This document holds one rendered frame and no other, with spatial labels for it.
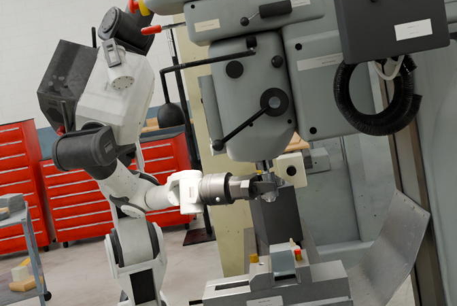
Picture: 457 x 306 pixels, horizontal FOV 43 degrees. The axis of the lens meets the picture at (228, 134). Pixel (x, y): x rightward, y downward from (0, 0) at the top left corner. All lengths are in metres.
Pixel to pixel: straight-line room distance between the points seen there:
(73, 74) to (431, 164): 1.01
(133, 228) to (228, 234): 1.38
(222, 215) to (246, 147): 1.91
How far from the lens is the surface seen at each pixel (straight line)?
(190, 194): 1.62
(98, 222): 6.51
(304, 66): 1.42
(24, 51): 11.23
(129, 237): 2.07
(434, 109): 1.44
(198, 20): 1.42
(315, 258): 1.77
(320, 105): 1.43
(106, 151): 1.64
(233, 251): 3.41
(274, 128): 1.44
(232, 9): 1.42
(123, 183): 1.76
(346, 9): 1.19
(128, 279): 2.13
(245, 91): 1.44
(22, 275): 4.56
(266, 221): 1.90
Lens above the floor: 1.54
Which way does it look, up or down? 6 degrees down
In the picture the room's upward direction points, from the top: 11 degrees counter-clockwise
